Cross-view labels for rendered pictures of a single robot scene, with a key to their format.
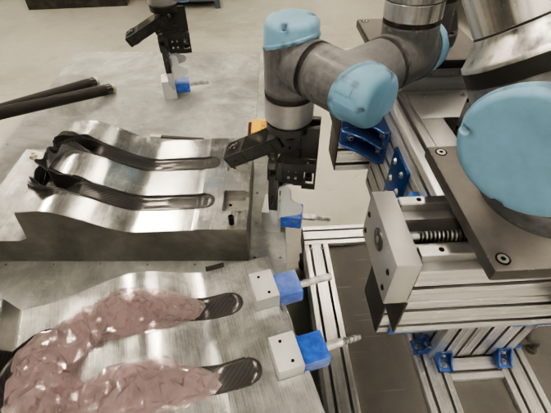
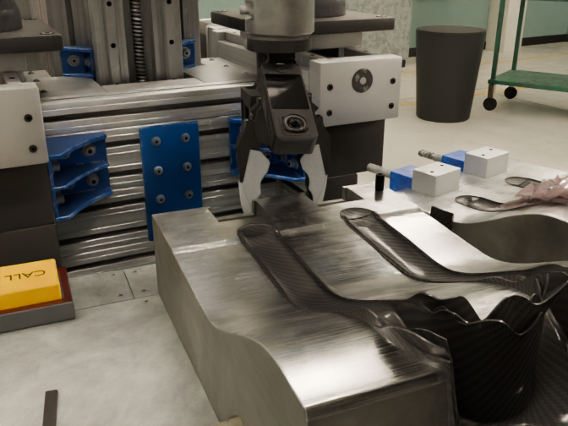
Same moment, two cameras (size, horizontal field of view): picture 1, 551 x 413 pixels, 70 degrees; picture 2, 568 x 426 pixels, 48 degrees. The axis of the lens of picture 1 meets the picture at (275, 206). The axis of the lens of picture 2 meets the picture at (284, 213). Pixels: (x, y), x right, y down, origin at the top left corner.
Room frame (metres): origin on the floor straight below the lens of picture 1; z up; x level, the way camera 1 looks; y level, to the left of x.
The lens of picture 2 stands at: (0.79, 0.65, 1.14)
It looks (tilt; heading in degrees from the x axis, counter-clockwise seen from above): 22 degrees down; 248
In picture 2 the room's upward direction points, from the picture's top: straight up
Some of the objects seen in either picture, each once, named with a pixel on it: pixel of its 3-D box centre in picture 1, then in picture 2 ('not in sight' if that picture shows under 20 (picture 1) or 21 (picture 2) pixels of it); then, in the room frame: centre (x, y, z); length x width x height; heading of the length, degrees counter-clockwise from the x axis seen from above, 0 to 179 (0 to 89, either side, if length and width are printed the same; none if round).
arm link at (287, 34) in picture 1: (292, 57); not in sight; (0.52, -0.02, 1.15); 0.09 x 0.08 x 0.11; 41
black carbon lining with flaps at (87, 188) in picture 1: (122, 170); (399, 264); (0.55, 0.28, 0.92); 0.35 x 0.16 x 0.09; 90
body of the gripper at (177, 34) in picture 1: (170, 28); not in sight; (1.04, 0.27, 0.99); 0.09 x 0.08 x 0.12; 104
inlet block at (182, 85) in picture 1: (185, 84); not in sight; (1.04, 0.26, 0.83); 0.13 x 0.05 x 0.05; 104
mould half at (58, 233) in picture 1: (122, 186); (394, 334); (0.56, 0.30, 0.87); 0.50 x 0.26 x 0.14; 90
